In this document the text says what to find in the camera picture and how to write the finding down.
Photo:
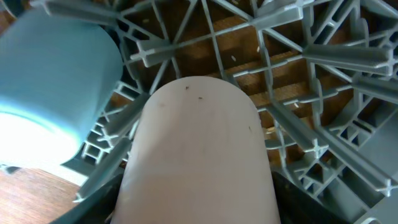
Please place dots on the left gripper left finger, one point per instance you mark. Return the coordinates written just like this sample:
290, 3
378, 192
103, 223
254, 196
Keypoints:
97, 207

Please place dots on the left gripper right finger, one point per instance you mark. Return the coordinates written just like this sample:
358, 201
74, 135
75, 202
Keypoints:
295, 206

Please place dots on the pink plastic cup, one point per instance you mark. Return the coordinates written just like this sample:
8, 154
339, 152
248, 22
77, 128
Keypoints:
198, 156

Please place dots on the blue plastic cup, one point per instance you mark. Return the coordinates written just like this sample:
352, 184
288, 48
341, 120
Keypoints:
57, 76

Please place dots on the grey plastic dishwasher rack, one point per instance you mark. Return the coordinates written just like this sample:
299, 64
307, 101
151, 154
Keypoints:
323, 75

